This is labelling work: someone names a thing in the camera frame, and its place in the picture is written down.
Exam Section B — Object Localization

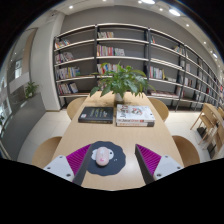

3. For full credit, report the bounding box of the small green background plant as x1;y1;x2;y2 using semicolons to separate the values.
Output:
24;81;40;100

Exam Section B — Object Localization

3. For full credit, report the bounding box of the wooden tables and chairs group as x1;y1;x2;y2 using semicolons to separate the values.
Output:
189;102;224;160

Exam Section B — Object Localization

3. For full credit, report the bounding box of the grey bookshelf unit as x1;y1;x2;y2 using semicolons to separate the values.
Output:
52;22;224;113

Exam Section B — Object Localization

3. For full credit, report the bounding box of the green potted plant white pot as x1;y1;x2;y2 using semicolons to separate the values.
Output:
89;62;156;104

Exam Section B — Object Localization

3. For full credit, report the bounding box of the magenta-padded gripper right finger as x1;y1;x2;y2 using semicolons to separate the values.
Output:
134;143;184;185

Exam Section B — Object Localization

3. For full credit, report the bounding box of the round ceiling lights group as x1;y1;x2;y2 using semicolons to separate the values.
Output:
68;0;219;59

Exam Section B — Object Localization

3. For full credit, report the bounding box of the white illustrated book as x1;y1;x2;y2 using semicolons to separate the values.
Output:
115;103;156;124

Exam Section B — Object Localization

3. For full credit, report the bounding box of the pink computer mouse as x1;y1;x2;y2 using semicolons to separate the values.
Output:
95;146;110;167

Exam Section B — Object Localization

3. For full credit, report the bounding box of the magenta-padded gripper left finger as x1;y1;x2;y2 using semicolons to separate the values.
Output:
43;143;94;186

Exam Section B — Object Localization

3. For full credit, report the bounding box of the white book with red lettering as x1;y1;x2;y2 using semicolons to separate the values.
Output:
115;119;155;128

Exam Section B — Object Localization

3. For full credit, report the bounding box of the black mouse pad with eyes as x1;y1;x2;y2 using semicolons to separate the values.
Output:
85;140;127;177

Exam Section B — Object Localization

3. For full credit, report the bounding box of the round-backed wooden chair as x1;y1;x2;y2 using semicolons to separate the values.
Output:
66;96;88;121
147;97;170;123
31;135;63;169
172;134;201;168

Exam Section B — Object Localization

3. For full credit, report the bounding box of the black book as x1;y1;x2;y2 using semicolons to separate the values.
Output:
77;106;115;125

